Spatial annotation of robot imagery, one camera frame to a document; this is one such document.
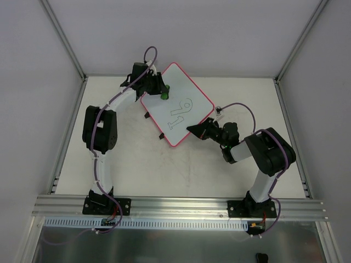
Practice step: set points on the aluminium frame post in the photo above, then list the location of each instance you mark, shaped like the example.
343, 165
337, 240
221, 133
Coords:
301, 38
50, 13

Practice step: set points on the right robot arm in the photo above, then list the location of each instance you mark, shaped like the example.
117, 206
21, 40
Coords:
271, 153

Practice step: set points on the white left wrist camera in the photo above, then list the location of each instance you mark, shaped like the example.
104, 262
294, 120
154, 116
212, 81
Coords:
152, 70

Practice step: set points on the aluminium mounting rail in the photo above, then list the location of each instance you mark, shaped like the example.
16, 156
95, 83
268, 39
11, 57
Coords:
179, 208

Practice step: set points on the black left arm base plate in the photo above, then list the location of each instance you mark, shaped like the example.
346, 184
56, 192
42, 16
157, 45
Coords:
123, 205

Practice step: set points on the black object at bottom edge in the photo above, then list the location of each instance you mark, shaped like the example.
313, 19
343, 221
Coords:
262, 258

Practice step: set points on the right aluminium frame post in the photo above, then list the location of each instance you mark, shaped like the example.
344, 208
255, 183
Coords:
301, 38

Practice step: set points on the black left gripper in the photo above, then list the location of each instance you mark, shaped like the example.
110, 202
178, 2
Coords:
158, 84

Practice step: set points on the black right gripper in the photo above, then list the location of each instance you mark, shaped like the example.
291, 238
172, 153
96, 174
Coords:
207, 127

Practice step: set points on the pink framed whiteboard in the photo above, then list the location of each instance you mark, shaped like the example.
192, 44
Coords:
187, 105

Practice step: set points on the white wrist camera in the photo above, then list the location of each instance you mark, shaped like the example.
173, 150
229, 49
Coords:
219, 113
152, 70

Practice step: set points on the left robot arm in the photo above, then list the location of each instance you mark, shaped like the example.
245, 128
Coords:
100, 133

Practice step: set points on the green bone-shaped eraser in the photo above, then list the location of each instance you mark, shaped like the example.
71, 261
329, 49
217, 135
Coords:
165, 92

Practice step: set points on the left aluminium frame post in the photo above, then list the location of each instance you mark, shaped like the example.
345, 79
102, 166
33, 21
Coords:
50, 13

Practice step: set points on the white slotted cable duct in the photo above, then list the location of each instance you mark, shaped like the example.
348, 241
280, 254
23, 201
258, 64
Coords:
152, 224

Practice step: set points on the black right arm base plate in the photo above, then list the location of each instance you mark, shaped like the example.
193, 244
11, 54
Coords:
243, 209

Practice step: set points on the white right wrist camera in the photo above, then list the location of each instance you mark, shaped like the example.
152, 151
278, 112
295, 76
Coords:
219, 113

